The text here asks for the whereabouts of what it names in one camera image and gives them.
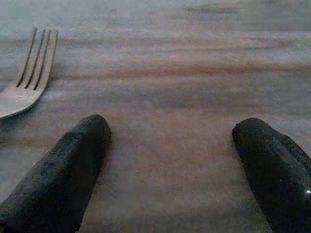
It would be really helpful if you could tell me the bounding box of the silver metal fork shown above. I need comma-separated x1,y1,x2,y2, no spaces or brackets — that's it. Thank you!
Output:
0,27,59,119

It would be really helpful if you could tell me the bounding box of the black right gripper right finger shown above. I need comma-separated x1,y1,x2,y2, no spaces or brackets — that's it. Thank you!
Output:
231,117,311,233

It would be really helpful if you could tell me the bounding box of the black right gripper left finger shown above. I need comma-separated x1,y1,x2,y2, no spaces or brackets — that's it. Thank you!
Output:
0,114,112,233

